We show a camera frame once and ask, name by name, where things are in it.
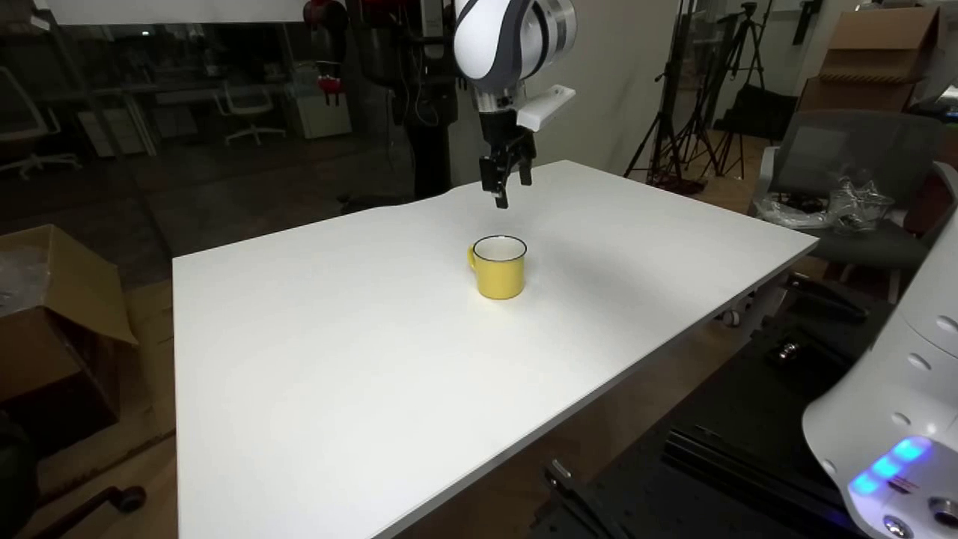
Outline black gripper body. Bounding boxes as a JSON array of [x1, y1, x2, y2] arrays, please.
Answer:
[[477, 105, 540, 168]]

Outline yellow enamel cup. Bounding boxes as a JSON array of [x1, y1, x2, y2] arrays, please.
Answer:
[[466, 229, 529, 301]]

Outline black equipment stand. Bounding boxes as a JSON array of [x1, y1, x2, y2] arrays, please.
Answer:
[[392, 0, 463, 202]]

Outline white low cabinet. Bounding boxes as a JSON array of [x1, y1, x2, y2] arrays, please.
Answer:
[[290, 87, 357, 144]]

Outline white office chair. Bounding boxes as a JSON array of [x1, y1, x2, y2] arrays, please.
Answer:
[[0, 63, 83, 183], [212, 81, 290, 150]]

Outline clear plastic bag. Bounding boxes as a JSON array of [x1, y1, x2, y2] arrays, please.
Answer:
[[751, 168, 906, 237]]

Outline white board panel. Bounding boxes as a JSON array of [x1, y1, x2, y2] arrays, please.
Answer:
[[32, 0, 309, 26]]

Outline grey armchair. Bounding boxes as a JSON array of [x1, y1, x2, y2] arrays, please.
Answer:
[[760, 105, 951, 274]]

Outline tall brown cardboard box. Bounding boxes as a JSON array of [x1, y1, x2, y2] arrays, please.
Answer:
[[800, 2, 945, 115]]

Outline open brown cardboard box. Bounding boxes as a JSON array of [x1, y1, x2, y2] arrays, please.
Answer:
[[0, 222, 140, 473]]

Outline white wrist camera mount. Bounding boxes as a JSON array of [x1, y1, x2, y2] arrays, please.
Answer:
[[513, 81, 582, 135]]

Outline black camera tripod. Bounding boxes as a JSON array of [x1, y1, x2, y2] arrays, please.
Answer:
[[712, 0, 772, 180], [624, 0, 724, 195]]

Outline black handled tool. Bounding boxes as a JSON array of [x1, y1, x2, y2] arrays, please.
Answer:
[[38, 482, 149, 539]]

